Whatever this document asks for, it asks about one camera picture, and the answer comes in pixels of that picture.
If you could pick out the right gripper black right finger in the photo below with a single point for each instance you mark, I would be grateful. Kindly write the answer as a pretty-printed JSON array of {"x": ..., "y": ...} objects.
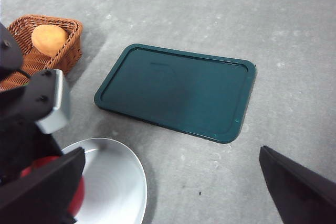
[{"x": 304, "y": 192}]

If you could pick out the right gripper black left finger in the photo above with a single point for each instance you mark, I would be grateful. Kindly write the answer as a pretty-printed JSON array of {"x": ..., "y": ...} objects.
[{"x": 39, "y": 197}]

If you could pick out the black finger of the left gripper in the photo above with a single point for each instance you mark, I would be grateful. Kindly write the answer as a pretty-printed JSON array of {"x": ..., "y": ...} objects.
[{"x": 26, "y": 145}]

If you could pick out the red tomato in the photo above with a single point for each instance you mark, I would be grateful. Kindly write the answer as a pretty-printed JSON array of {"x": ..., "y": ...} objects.
[{"x": 77, "y": 195}]

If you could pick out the orange bread roll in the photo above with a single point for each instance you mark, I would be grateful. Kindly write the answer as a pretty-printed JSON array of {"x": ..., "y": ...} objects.
[{"x": 48, "y": 39}]

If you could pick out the grey round plate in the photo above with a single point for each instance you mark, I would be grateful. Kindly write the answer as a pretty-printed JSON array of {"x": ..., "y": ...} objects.
[{"x": 115, "y": 182}]

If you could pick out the brown wicker basket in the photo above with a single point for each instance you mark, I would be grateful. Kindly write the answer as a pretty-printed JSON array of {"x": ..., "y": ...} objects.
[{"x": 71, "y": 48}]

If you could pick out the dark rectangular tray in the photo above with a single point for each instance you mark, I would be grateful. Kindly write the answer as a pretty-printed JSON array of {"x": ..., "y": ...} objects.
[{"x": 178, "y": 90}]

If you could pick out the left wrist grey camera box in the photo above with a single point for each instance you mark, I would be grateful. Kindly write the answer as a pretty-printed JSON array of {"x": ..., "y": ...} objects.
[{"x": 52, "y": 123}]

